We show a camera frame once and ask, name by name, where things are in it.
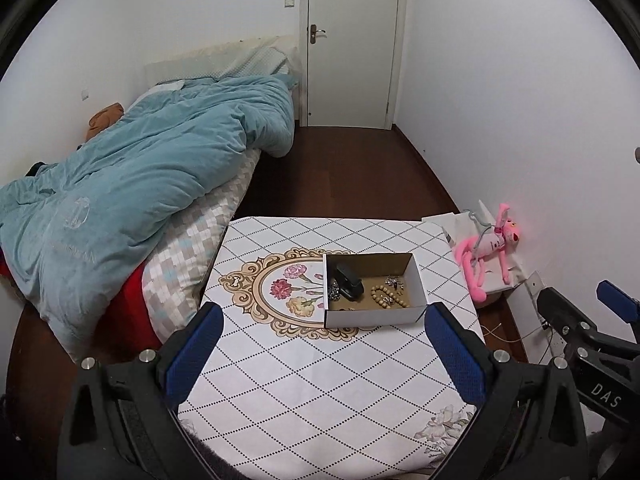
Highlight white cardboard box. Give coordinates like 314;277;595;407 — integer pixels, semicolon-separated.
322;252;431;328

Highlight pale dotted pillow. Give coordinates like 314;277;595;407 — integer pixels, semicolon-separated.
222;45;292;80

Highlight red cloth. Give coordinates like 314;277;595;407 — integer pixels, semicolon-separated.
95;265;161;361

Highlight thin white cable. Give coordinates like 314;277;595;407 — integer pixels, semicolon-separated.
486;321;522;345

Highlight grey wire hanger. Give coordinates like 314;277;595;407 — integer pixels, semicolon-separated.
469;210;497;242

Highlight white diamond-patterned tablecloth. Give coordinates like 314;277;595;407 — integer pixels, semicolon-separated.
177;216;485;476

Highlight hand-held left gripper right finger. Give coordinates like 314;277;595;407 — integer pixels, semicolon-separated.
424;302;591;480

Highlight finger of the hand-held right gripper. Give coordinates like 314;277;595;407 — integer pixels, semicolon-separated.
597;280;640;343
536;287;608;356

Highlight teal duvet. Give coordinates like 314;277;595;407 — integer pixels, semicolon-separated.
0;74;300;356

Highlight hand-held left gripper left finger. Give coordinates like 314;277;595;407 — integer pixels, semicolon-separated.
57;302;224;480

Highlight pink plush toy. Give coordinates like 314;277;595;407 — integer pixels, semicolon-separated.
454;203;525;303

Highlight wooden bead bracelet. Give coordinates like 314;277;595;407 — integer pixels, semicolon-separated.
370;285;407;308

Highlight cream headboard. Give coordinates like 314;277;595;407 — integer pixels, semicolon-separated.
145;35;298;86

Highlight checked bed sheet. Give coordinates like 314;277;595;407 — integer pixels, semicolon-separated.
142;149;263;341

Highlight white door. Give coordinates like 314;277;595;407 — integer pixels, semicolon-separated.
299;0;407;131

